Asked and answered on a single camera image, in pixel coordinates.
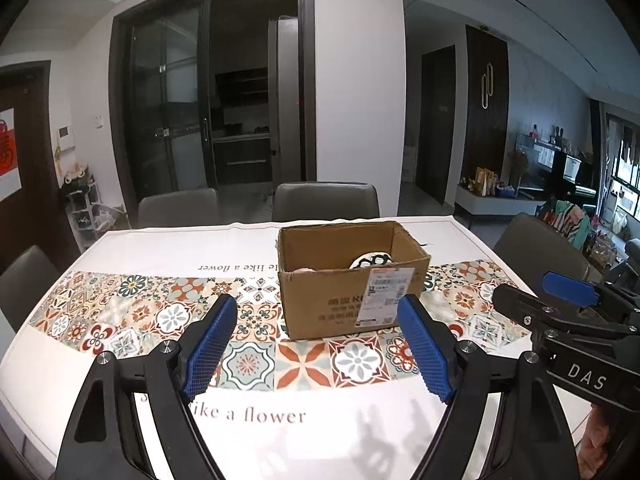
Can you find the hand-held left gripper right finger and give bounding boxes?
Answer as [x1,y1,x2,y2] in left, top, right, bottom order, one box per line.
[396,294,581,480]

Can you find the dark room door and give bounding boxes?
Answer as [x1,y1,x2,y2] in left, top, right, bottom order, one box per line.
[419,45,457,206]

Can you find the person's right hand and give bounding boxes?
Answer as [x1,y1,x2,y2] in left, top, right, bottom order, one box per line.
[580,401,614,480]

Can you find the black patterned cloth pink rim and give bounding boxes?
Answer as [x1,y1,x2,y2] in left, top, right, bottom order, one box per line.
[350,251,391,270]

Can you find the brown cardboard box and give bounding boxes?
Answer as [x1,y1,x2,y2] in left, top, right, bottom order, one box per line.
[276,220,432,341]

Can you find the sliding glass door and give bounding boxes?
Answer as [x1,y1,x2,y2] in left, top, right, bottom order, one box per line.
[112,0,213,223]

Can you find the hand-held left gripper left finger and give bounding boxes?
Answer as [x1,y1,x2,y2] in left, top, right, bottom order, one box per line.
[55,294,238,480]

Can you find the gold wall ornament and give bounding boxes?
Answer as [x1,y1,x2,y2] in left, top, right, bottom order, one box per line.
[481,62,496,110]

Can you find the red door decoration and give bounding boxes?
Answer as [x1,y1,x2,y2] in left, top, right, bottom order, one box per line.
[0,107,16,178]

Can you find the small storage rack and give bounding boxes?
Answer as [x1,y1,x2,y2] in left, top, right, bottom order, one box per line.
[65,180,102,252]

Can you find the patterned tile print tablecloth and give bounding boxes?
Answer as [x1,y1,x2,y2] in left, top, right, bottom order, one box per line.
[0,215,596,480]

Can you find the grey dining chair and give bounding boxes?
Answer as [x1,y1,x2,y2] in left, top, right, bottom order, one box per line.
[272,182,381,222]
[137,188,219,229]
[492,212,591,286]
[0,245,63,333]

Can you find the dark entrance door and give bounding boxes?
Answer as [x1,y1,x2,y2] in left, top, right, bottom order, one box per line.
[0,60,55,261]

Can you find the silver refrigerator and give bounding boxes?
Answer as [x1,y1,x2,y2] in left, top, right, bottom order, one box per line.
[267,17,302,184]

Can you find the dark wall panel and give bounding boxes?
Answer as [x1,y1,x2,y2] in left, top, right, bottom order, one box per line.
[465,25,510,196]

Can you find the yellow packets on sideboard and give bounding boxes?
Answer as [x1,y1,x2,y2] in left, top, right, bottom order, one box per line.
[472,166,499,196]

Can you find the black piano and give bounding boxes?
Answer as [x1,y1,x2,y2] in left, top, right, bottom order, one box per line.
[551,152,601,207]

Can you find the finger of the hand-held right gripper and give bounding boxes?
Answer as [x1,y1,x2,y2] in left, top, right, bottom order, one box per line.
[492,283,632,342]
[543,271,631,322]

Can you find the white sideboard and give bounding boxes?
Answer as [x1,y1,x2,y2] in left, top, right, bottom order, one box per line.
[456,180,547,222]

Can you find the colourful clothes pile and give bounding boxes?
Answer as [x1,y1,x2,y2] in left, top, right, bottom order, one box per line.
[542,199,591,241]

